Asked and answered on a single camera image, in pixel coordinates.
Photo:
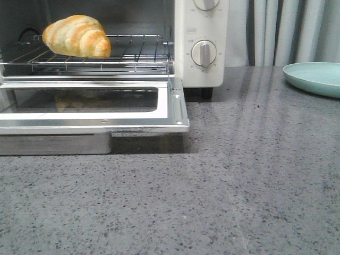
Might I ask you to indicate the golden croissant bread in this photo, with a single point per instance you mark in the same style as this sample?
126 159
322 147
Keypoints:
78 36

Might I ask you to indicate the upper white temperature knob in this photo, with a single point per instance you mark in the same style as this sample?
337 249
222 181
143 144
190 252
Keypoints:
206 5

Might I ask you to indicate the wire oven rack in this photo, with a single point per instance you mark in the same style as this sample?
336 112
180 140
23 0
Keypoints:
130 54

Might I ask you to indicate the white Toshiba toaster oven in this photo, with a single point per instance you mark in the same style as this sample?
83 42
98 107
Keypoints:
166 39

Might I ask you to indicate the glass oven door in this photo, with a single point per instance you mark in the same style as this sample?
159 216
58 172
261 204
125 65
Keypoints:
81 116

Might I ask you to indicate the grey curtain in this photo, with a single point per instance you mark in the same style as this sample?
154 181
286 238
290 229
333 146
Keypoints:
277 33

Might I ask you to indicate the lower white timer knob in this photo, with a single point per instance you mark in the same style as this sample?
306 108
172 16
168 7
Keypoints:
203 53

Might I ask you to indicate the light green plate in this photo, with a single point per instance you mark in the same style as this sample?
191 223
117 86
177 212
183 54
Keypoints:
320 78

